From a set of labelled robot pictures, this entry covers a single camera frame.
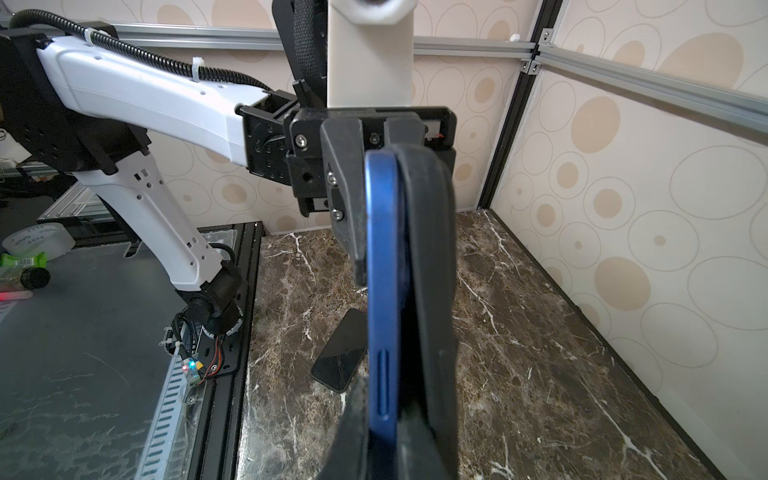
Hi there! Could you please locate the black phone lower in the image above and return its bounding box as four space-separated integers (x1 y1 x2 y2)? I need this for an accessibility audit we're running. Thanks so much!
310 308 368 393

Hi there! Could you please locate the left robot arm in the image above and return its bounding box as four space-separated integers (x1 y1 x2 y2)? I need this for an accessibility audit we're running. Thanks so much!
1 1 455 340

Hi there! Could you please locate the horizontal aluminium rail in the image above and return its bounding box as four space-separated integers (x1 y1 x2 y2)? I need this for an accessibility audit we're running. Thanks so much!
0 20 536 60

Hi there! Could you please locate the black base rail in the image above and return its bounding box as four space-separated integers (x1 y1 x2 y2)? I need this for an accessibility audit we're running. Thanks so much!
134 221 265 480

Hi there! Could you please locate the left aluminium rail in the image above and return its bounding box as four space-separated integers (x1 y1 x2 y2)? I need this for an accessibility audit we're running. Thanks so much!
537 46 767 134

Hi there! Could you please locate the black phone case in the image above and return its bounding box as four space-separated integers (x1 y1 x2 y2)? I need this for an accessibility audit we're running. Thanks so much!
319 144 459 479

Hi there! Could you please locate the white plastic container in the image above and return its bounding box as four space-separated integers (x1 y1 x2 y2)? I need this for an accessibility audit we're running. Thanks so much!
2 223 75 260

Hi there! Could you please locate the blue phone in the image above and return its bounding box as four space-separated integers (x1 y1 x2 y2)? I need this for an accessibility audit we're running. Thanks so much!
364 150 408 479

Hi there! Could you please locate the left black corner post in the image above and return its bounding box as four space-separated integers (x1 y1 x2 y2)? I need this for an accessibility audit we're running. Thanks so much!
477 0 564 209

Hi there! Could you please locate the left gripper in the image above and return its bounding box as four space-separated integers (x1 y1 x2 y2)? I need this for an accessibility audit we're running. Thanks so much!
284 107 457 286

